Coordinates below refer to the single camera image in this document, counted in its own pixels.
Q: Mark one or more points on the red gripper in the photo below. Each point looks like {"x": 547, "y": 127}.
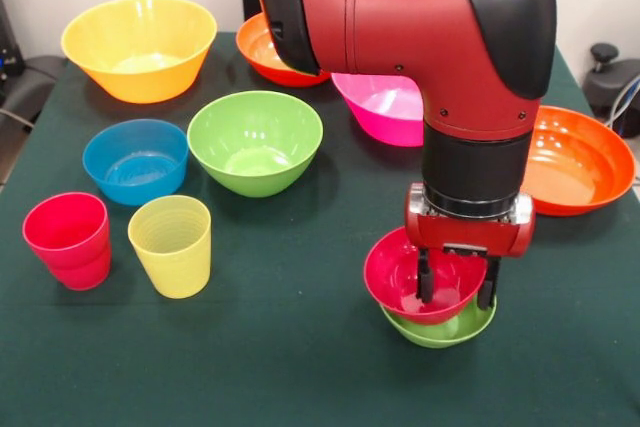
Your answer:
{"x": 465, "y": 234}

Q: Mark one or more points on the small green bowl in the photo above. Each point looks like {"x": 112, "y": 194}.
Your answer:
{"x": 435, "y": 337}

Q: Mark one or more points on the small red bowl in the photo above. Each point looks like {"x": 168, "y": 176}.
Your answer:
{"x": 390, "y": 277}

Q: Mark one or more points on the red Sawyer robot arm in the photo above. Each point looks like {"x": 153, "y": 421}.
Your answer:
{"x": 410, "y": 17}

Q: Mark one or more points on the orange shallow bowl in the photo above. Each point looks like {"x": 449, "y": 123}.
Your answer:
{"x": 575, "y": 172}
{"x": 260, "y": 59}

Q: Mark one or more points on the dark green tablecloth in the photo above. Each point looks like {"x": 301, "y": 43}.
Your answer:
{"x": 300, "y": 372}

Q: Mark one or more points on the large pink bowl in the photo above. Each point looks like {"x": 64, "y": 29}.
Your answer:
{"x": 385, "y": 117}

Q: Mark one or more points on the large green bowl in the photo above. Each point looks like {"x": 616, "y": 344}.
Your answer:
{"x": 252, "y": 157}

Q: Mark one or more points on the black round base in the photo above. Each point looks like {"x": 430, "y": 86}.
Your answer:
{"x": 607, "y": 89}

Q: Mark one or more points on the black knob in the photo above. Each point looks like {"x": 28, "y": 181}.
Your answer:
{"x": 604, "y": 54}

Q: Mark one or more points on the yellow cup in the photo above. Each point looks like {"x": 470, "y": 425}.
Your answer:
{"x": 172, "y": 257}

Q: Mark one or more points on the blue bowl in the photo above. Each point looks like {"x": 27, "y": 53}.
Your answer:
{"x": 136, "y": 177}

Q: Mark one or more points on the red cup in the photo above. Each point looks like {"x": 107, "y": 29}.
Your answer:
{"x": 65, "y": 227}
{"x": 82, "y": 277}

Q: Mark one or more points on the large yellow-orange bowl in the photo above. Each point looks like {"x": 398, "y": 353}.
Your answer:
{"x": 140, "y": 82}

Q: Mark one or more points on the dark grey seat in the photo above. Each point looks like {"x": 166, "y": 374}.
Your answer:
{"x": 30, "y": 87}

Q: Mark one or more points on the black equipment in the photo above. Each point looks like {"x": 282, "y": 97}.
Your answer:
{"x": 9, "y": 47}

